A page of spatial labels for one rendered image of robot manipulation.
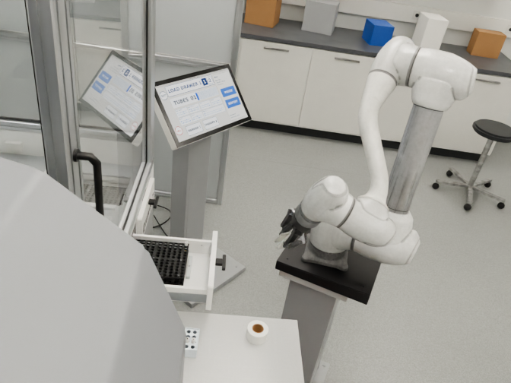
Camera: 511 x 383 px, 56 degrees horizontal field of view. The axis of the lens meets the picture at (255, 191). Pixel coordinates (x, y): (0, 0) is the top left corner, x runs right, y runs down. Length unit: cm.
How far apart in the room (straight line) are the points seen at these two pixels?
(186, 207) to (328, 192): 138
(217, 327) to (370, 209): 64
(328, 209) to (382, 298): 172
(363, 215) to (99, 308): 105
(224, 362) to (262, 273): 147
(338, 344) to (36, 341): 237
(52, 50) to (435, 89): 117
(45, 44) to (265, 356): 113
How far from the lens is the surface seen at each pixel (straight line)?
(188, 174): 250
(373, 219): 144
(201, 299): 161
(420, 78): 165
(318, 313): 203
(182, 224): 270
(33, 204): 51
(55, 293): 47
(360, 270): 192
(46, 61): 88
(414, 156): 169
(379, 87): 162
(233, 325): 167
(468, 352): 301
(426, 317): 308
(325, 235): 182
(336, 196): 137
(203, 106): 235
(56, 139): 93
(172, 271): 163
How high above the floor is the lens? 202
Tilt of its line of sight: 33 degrees down
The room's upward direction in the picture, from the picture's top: 9 degrees clockwise
